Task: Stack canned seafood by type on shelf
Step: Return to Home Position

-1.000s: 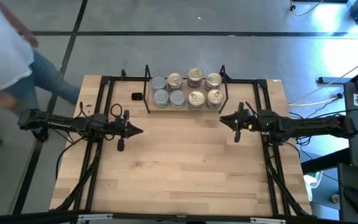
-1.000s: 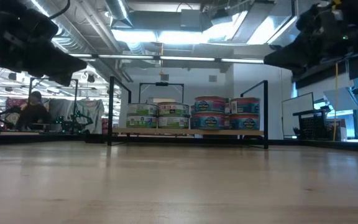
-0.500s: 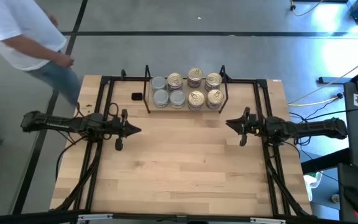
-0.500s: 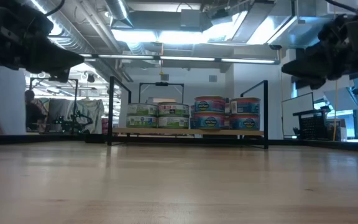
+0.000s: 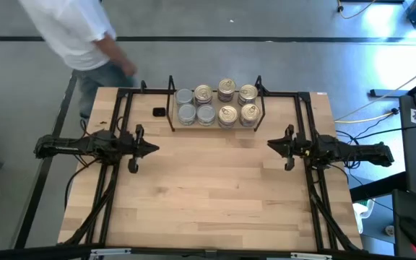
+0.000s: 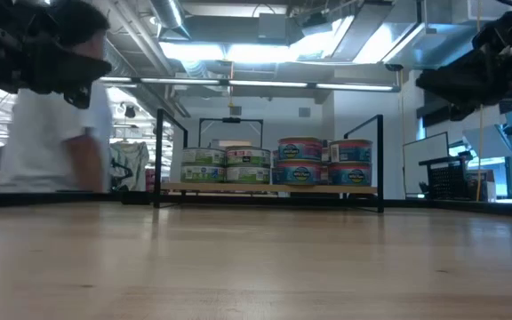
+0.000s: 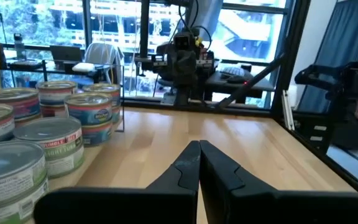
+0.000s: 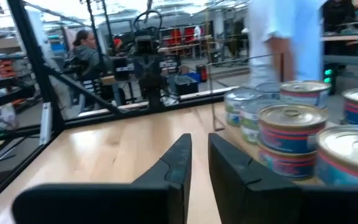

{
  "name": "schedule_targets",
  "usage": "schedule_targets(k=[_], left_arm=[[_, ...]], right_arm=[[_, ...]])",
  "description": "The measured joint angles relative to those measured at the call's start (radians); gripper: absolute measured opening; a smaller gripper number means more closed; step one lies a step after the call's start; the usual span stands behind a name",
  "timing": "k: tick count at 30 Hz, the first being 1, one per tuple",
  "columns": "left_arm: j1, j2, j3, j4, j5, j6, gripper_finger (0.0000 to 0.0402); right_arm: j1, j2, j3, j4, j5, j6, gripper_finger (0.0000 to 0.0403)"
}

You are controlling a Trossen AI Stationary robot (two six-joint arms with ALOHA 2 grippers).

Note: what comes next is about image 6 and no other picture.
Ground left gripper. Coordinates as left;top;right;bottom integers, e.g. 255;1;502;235
0;4;114;110

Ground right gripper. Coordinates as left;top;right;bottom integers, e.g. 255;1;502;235
414;26;512;123

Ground person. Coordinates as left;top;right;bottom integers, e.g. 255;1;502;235
0;0;116;193

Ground white board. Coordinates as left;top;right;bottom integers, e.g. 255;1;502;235
402;132;451;196

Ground black mesh cart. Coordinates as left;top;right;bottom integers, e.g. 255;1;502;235
418;155;477;201

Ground gray hanging cloth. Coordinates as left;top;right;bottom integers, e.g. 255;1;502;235
109;140;150;191

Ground white storage box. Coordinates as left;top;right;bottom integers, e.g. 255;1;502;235
210;139;253;150

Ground ceiling strip light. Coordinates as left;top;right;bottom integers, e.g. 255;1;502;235
98;76;399;93

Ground yellow hanging cable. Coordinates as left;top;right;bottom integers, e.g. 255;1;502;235
476;104;485;202

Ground silver ventilation duct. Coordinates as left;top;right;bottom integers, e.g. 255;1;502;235
91;0;193;119

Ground wooden shelf black wire legs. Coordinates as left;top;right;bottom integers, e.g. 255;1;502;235
152;108;385;213

